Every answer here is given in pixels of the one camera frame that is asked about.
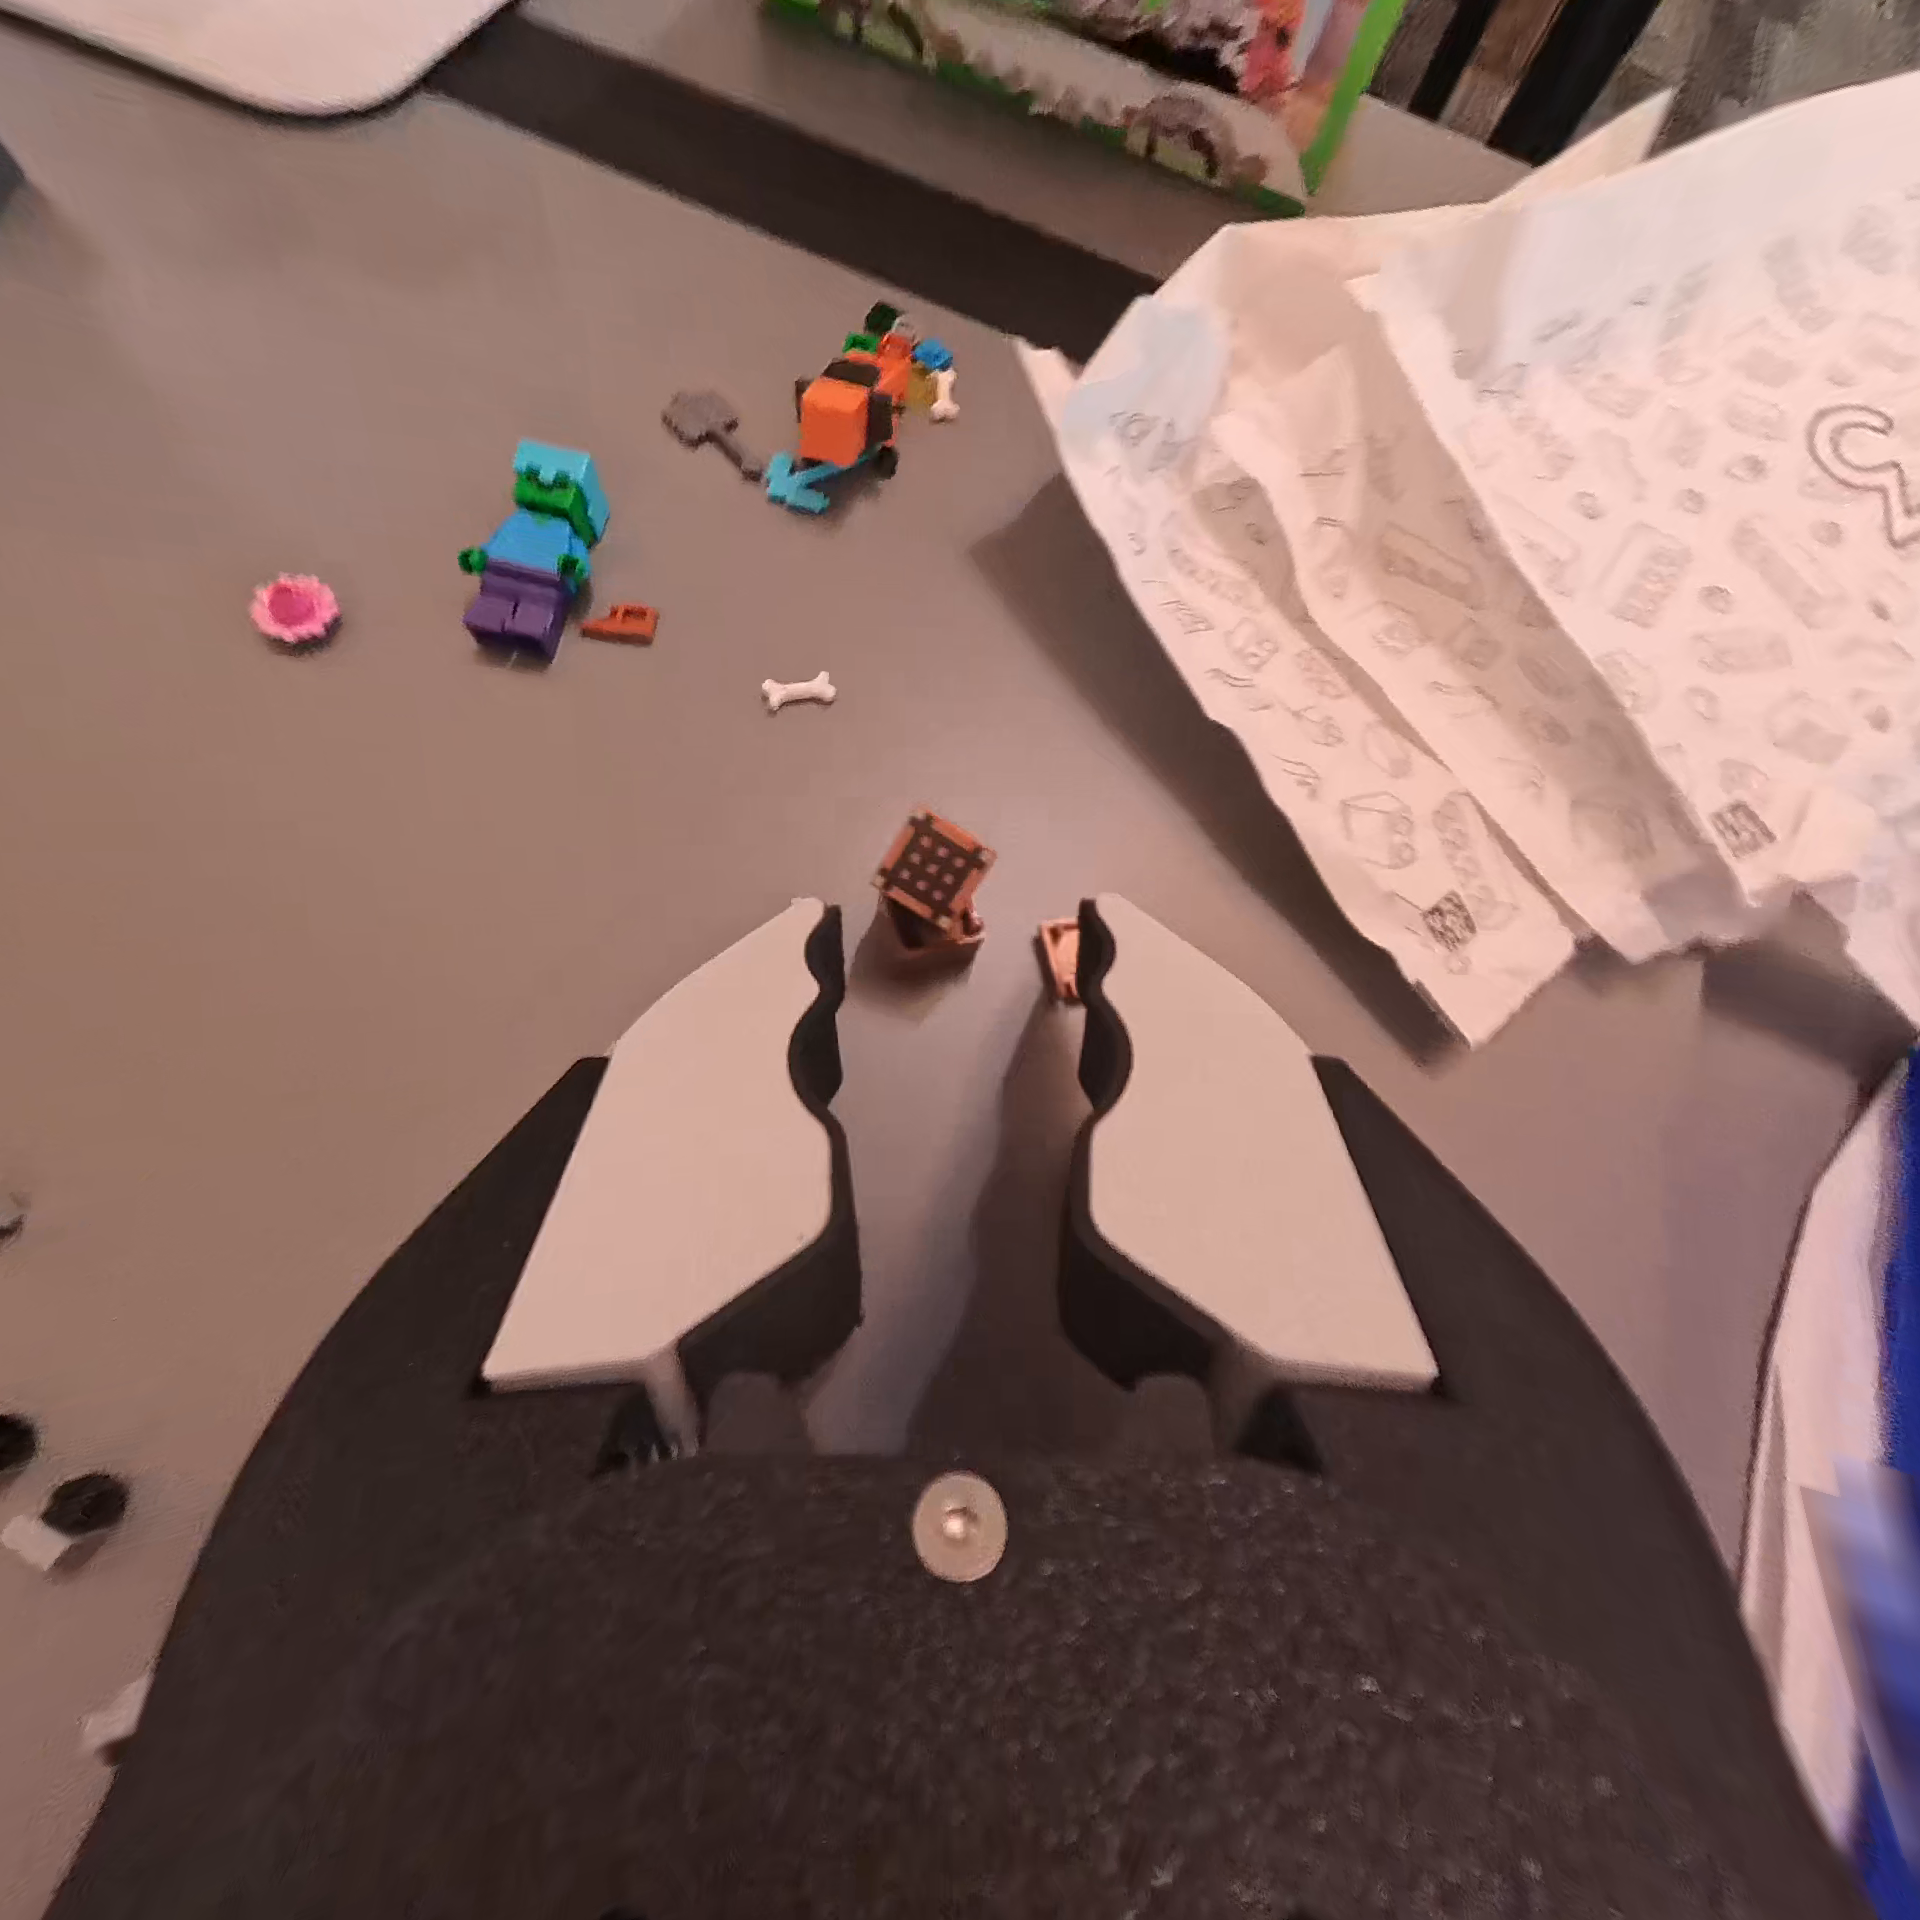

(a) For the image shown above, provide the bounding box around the orange block toy creature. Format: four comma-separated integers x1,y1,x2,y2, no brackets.
762,300,958,520

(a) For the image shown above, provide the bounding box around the grey desk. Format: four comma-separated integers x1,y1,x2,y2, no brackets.
0,0,1906,1920

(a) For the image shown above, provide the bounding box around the white book stand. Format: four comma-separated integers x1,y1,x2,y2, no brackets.
0,0,519,115

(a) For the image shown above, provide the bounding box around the zombie toy figure teal helmet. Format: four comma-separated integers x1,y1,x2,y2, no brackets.
458,436,612,666

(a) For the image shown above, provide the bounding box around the pile of white paper bags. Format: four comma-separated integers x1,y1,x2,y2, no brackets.
1013,67,1920,1050

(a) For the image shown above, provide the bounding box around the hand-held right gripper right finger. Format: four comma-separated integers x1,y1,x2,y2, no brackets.
1057,890,1440,1404

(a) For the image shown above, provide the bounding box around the green toy box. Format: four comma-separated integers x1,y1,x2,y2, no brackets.
765,0,1412,212

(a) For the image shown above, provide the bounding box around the grey toy shovel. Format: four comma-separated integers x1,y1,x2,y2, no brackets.
661,387,768,483

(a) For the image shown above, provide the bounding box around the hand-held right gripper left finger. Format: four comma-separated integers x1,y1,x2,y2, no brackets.
481,899,864,1399

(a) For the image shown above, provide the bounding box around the small brown brick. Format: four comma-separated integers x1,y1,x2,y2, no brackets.
871,809,996,962

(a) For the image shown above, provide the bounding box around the blue plastic bin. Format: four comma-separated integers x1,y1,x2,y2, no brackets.
1739,1050,1920,1920

